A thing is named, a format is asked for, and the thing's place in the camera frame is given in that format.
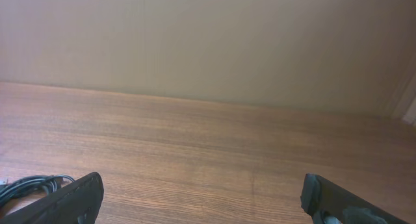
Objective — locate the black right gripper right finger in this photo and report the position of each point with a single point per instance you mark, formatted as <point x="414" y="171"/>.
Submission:
<point x="327" y="203"/>

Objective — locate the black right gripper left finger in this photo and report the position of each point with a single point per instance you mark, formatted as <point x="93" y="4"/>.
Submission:
<point x="77" y="202"/>

